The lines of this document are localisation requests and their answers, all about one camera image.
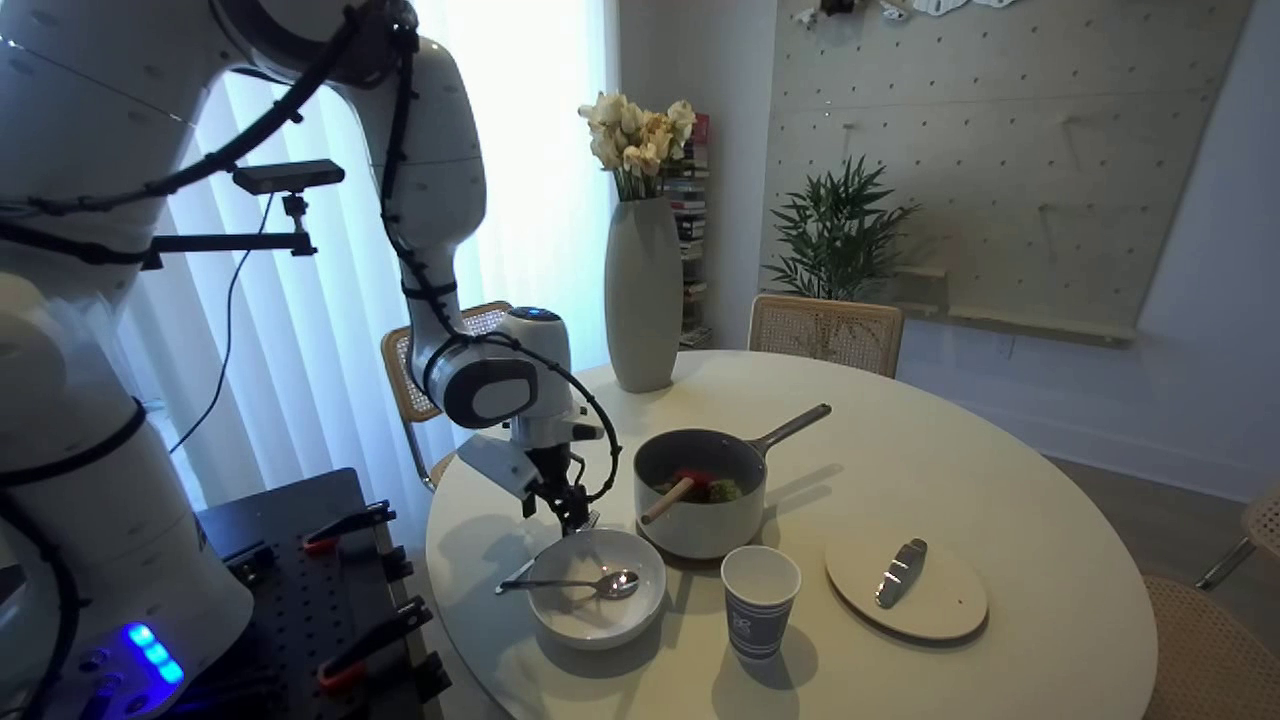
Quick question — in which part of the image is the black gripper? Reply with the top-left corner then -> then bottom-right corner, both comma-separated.
522,439 -> 597,538

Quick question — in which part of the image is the white ceramic bowl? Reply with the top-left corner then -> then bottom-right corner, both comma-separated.
521,526 -> 671,651

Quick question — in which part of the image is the silver metal spoon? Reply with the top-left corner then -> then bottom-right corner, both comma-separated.
492,569 -> 644,603

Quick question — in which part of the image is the wooden spatula with red tip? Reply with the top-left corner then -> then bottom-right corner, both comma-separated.
634,471 -> 711,527

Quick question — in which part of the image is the wicker back chair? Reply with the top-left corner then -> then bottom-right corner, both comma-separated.
379,299 -> 515,493
747,292 -> 906,380

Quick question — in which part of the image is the blue and white cup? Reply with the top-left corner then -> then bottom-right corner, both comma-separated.
716,540 -> 803,668

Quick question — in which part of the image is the tall ribbed grey vase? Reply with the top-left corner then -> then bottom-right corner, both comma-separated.
601,196 -> 686,397

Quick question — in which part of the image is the black perforated robot cart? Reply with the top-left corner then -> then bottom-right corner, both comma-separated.
170,465 -> 455,720

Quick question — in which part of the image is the white sheer curtain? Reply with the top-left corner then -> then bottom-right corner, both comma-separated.
75,0 -> 619,527

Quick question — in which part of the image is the narrow shelf with items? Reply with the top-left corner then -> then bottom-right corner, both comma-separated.
671,113 -> 716,353

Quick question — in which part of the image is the small grey metal utensil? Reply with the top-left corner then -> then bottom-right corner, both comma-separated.
872,538 -> 933,612

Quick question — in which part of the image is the cream flower bouquet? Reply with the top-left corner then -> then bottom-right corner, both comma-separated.
576,93 -> 701,205

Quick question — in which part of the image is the round cream wooden board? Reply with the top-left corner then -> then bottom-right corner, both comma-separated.
820,527 -> 993,648

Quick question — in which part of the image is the green potted plant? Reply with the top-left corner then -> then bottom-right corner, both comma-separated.
764,157 -> 921,304

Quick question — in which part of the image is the wooden pegboard ledge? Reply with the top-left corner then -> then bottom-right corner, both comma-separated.
887,266 -> 1138,353

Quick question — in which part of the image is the white saucepan with dark handle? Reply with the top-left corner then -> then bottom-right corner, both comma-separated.
631,401 -> 834,563

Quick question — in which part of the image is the black clamp with orange handle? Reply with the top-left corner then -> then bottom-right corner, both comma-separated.
317,598 -> 438,698
301,500 -> 399,559

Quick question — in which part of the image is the thin black hanging cable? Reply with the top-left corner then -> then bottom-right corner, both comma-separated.
162,196 -> 279,460

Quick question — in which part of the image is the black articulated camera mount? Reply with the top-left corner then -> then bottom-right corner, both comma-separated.
133,193 -> 322,272

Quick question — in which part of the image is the grey stereo camera bar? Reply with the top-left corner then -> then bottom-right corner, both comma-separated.
227,157 -> 346,200

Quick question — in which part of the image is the beige wall pegboard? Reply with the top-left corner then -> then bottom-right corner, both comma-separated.
755,0 -> 1257,347

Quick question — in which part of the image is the white wall decoration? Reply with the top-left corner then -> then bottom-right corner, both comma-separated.
795,0 -> 1033,31

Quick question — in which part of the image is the grey metal chair frame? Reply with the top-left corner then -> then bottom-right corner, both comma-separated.
1187,483 -> 1280,592

